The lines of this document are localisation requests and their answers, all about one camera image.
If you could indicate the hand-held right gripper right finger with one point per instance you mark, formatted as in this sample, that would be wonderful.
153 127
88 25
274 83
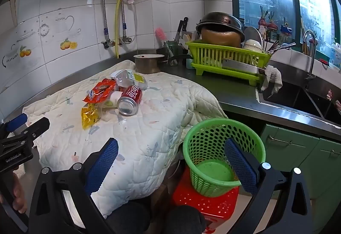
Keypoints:
239 167

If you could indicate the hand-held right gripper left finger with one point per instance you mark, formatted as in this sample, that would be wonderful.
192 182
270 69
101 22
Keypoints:
102 164

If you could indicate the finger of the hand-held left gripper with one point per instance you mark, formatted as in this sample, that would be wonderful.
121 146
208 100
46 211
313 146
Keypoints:
16 119
37 127

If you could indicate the green plastic basket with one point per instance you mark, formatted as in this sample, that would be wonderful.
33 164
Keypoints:
210 132

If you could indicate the yellow snack wrapper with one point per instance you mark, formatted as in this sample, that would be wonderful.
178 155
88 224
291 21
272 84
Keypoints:
90 117

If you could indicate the clear plastic cup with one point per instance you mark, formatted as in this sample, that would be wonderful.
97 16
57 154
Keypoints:
108 113

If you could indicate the red soda can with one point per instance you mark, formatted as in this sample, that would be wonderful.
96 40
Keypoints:
130 99

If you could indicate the red snack wrapper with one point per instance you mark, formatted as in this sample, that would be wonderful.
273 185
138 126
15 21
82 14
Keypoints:
101 90

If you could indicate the person's left hand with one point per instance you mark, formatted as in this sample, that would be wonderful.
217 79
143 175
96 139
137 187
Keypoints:
20 195

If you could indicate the red plastic stool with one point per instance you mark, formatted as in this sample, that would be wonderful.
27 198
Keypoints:
202 204

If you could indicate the person's left leg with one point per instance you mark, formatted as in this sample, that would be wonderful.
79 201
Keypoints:
128 218

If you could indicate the person's leg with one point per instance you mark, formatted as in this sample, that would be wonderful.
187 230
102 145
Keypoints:
128 218
183 220

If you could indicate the white quilted blanket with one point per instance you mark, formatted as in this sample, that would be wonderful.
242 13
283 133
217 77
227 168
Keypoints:
149 127

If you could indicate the green cabinet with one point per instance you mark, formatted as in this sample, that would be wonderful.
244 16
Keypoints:
306 156

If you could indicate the person's right leg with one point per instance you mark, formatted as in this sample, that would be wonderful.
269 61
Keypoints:
183 220

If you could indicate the steel sink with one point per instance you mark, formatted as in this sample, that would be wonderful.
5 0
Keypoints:
293 101

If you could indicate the white rag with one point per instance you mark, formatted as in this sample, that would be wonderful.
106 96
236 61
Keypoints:
273 77

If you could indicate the steel cleaver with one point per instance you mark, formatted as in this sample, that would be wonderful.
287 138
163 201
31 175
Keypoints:
239 65

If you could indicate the steel pot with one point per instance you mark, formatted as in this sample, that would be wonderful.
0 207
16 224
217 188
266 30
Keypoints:
147 66

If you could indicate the teal bottle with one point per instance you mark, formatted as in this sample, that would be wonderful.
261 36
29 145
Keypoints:
189 63

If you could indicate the green dish rack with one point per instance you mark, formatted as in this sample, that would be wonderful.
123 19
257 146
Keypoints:
231 51

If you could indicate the white flower print plate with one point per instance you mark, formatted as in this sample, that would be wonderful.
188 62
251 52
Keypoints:
149 56

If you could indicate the white bowl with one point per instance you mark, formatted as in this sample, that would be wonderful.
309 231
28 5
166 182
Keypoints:
251 45

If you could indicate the bundle of metal utensils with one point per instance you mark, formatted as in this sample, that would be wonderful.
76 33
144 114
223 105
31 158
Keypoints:
277 47

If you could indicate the brown clay pot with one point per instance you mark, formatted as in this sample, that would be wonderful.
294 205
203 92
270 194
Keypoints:
221 37

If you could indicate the steel faucet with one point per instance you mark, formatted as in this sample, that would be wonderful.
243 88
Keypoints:
311 53

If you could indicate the plain white plate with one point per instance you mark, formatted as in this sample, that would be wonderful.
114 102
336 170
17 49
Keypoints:
253 33

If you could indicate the green glass jar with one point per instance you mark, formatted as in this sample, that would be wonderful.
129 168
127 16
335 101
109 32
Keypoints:
173 47

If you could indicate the pink brush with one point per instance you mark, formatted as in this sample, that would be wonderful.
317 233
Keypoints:
160 33

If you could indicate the potted onion plant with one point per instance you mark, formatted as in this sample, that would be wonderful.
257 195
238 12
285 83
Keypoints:
263 21
286 29
272 25

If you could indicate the white detergent bottle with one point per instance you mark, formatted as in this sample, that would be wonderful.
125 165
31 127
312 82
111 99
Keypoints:
336 54

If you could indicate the black wok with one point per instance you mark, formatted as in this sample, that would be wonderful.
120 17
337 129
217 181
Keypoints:
221 19

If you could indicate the pink wall hook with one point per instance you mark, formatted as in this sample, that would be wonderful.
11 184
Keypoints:
130 0

